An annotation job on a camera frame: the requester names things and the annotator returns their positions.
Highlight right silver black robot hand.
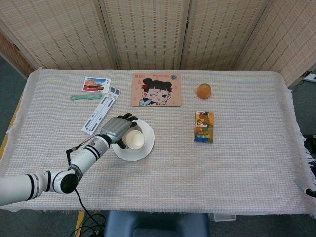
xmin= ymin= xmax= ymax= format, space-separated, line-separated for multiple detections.
xmin=295 ymin=178 xmax=316 ymax=198

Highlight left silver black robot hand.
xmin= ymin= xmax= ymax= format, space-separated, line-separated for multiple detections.
xmin=100 ymin=113 xmax=138 ymax=150

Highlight white paper cup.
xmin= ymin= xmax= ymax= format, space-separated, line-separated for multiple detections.
xmin=125 ymin=129 xmax=145 ymax=150

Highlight white paper plate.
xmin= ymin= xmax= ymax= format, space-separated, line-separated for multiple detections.
xmin=111 ymin=118 xmax=156 ymax=162

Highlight pale blue folding stand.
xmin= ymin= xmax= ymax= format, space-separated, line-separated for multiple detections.
xmin=81 ymin=86 xmax=121 ymax=136

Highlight green plastic comb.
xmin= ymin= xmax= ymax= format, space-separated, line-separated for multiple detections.
xmin=70 ymin=93 xmax=103 ymax=101

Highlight palace photo postcard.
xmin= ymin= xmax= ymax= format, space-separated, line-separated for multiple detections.
xmin=81 ymin=76 xmax=112 ymax=93

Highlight cartoon girl mouse pad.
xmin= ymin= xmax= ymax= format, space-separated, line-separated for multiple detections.
xmin=130 ymin=72 xmax=183 ymax=107

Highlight colourful printed carton box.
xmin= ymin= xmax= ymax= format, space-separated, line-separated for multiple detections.
xmin=194 ymin=110 xmax=214 ymax=144

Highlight clear plastic box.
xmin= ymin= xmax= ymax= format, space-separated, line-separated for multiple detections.
xmin=208 ymin=212 xmax=237 ymax=222

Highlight white woven tablecloth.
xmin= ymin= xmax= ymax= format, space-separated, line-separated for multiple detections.
xmin=0 ymin=68 xmax=312 ymax=215

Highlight orange fruit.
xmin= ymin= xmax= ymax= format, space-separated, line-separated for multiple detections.
xmin=196 ymin=83 xmax=212 ymax=100

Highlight beige woven folding screen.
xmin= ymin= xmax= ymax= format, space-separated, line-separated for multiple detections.
xmin=0 ymin=0 xmax=316 ymax=87

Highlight blue chair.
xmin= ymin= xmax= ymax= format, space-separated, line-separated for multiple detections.
xmin=103 ymin=210 xmax=210 ymax=237

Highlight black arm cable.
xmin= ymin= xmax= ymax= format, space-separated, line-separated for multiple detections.
xmin=65 ymin=135 xmax=99 ymax=215

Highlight black floor cables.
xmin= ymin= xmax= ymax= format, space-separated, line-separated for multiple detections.
xmin=69 ymin=213 xmax=107 ymax=237

